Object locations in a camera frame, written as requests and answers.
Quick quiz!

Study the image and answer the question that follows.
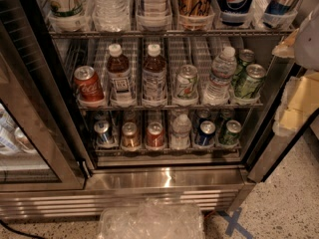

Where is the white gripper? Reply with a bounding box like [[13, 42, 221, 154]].
[[272, 4, 319, 136]]

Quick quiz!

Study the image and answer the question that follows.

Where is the red bull can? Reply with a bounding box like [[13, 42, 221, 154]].
[[263, 0, 299, 29]]

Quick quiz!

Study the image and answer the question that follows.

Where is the green soda can front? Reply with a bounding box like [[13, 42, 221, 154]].
[[234, 64, 266, 100]]

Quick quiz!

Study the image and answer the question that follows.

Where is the green soda can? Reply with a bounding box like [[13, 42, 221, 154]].
[[231, 49, 255, 86], [234, 64, 266, 100]]

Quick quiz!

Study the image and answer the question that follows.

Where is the green soda can rear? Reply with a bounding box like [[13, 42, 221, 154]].
[[231, 49, 255, 86]]

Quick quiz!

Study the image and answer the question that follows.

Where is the clear water bottle middle shelf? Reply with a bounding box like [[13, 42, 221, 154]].
[[202, 46, 237, 106]]

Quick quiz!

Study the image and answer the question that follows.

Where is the clear water bottle shelf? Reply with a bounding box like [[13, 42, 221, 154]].
[[202, 46, 237, 106], [93, 0, 130, 32]]

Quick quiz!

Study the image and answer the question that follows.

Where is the open fridge door right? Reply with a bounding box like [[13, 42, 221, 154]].
[[248, 62, 319, 182]]

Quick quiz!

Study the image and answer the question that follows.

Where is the green can bottom shelf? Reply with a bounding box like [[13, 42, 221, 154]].
[[218, 119, 241, 145]]

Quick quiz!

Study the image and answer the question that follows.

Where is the blue pepsi can bottom shelf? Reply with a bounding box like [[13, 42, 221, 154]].
[[194, 120, 215, 146]]

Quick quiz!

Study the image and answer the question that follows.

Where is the white diet soda can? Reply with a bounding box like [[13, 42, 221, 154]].
[[174, 65, 198, 100]]

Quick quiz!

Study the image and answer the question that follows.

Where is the gold brown tall can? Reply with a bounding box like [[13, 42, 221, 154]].
[[177, 0, 214, 31]]

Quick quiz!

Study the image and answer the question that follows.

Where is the water bottle bottom shelf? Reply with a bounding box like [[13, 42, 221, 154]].
[[171, 114, 191, 149]]

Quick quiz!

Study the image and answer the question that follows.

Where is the white label bottle top shelf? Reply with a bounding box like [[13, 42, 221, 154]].
[[137, 0, 169, 31]]

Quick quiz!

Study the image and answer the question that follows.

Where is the red can bottom shelf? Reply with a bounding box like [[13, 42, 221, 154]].
[[147, 121, 164, 147]]

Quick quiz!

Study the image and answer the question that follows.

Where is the orange brown can bottom shelf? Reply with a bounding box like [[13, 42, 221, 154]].
[[122, 122, 140, 148]]

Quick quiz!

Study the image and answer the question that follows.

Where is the stainless steel display fridge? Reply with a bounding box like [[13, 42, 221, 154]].
[[0, 0, 318, 220]]

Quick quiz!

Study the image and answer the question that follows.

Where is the clear water bottle top shelf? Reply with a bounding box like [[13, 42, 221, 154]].
[[93, 0, 130, 32]]

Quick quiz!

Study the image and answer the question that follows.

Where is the silver blue can bottom shelf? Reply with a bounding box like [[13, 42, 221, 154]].
[[94, 119, 115, 144]]

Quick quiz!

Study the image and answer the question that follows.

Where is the red coca cola can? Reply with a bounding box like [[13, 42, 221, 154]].
[[74, 66, 104, 102]]

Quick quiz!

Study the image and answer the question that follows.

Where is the glass fridge door left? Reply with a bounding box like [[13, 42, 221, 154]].
[[0, 0, 87, 194]]

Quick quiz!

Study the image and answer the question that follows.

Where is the brown tea bottle right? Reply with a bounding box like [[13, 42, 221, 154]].
[[142, 44, 166, 102]]

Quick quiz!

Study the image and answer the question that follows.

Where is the brown tea bottle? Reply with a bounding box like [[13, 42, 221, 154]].
[[107, 44, 135, 102], [142, 44, 166, 102]]

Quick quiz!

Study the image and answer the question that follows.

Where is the blue tape cross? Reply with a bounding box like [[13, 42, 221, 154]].
[[218, 207, 253, 239]]

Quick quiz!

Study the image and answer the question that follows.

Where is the brown tea bottle left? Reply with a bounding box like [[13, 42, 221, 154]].
[[107, 44, 135, 102]]

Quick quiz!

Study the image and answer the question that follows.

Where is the clear plastic container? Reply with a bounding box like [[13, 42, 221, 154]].
[[97, 199, 205, 239]]

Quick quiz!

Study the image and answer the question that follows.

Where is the middle wire shelf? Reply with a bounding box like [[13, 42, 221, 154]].
[[76, 98, 263, 111]]

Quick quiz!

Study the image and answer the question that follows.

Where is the top wire shelf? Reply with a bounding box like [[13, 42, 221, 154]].
[[49, 27, 294, 39]]

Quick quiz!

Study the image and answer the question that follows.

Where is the black cable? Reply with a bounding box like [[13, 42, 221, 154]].
[[0, 219, 46, 239]]

